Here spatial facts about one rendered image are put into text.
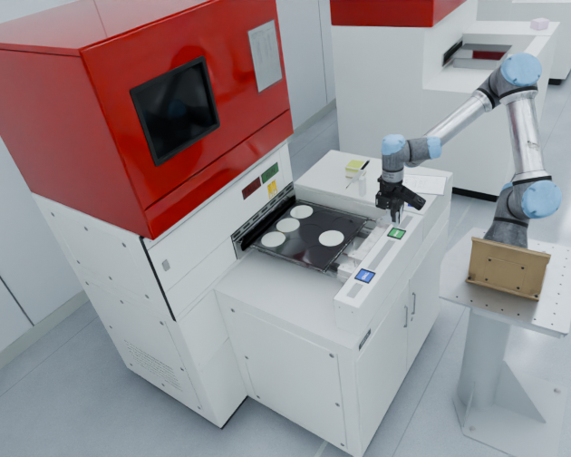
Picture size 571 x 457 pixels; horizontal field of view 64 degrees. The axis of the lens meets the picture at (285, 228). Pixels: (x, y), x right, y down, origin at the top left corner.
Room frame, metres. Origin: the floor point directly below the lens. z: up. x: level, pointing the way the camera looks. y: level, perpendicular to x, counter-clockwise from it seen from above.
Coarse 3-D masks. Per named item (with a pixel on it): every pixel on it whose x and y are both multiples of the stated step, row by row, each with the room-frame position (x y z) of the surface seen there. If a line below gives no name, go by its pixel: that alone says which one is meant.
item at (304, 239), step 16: (320, 208) 1.68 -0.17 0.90; (304, 224) 1.58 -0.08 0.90; (320, 224) 1.56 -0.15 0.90; (336, 224) 1.54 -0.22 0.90; (352, 224) 1.52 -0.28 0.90; (256, 240) 1.52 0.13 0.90; (288, 240) 1.49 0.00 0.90; (304, 240) 1.47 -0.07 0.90; (288, 256) 1.39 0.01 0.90; (304, 256) 1.37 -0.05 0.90; (320, 256) 1.36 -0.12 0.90
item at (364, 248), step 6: (378, 228) 1.49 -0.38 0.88; (384, 228) 1.48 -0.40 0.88; (372, 234) 1.46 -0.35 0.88; (378, 234) 1.45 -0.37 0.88; (366, 240) 1.43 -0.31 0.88; (372, 240) 1.42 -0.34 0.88; (366, 246) 1.39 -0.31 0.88; (372, 246) 1.39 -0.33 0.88; (360, 252) 1.36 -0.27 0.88; (366, 252) 1.35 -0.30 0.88; (348, 264) 1.30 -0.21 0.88; (342, 276) 1.25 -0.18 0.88
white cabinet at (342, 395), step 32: (448, 224) 1.68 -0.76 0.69; (416, 256) 1.38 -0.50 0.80; (416, 288) 1.38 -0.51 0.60; (224, 320) 1.36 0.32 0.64; (256, 320) 1.23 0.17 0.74; (384, 320) 1.14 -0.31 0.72; (416, 320) 1.40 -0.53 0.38; (256, 352) 1.26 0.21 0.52; (288, 352) 1.14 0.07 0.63; (320, 352) 1.04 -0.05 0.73; (352, 352) 0.96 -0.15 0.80; (384, 352) 1.14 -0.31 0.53; (416, 352) 1.41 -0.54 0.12; (256, 384) 1.30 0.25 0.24; (288, 384) 1.17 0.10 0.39; (320, 384) 1.06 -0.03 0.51; (352, 384) 0.96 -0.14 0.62; (384, 384) 1.14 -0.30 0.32; (288, 416) 1.20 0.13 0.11; (320, 416) 1.07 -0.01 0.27; (352, 416) 0.97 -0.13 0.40; (352, 448) 0.98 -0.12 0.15
